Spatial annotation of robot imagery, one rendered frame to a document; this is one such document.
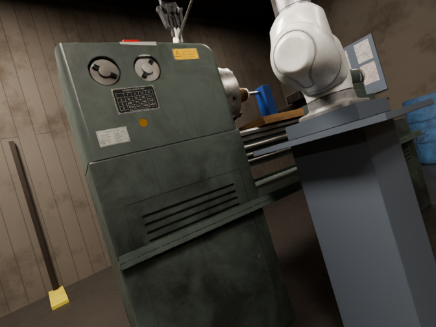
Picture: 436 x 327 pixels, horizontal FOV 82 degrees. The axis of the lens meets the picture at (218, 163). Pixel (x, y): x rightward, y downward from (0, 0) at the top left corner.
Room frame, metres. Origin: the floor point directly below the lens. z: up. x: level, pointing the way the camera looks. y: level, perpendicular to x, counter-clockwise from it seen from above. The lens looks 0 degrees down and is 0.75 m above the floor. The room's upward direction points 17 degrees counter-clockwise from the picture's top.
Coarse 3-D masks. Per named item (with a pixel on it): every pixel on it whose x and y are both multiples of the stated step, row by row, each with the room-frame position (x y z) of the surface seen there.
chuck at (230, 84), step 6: (222, 72) 1.25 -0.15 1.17; (228, 72) 1.26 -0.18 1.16; (222, 78) 1.22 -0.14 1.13; (228, 78) 1.24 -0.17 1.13; (234, 78) 1.25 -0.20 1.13; (228, 84) 1.22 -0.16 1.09; (234, 84) 1.24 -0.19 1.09; (228, 90) 1.22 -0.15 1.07; (234, 90) 1.23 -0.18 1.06; (228, 96) 1.22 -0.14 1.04; (240, 96) 1.25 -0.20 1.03; (228, 102) 1.22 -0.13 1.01; (234, 102) 1.24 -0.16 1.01; (240, 102) 1.26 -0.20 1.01; (234, 108) 1.26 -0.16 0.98; (240, 108) 1.28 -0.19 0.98; (234, 114) 1.28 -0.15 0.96
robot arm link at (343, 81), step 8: (336, 40) 0.81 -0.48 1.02; (344, 56) 0.80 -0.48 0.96; (344, 64) 0.78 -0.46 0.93; (344, 72) 0.78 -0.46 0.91; (336, 80) 0.78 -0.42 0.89; (344, 80) 0.81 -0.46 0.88; (328, 88) 0.80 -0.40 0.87; (336, 88) 0.80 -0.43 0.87; (344, 88) 0.81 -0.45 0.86; (304, 96) 0.90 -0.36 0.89; (312, 96) 0.85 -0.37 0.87; (320, 96) 0.83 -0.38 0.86
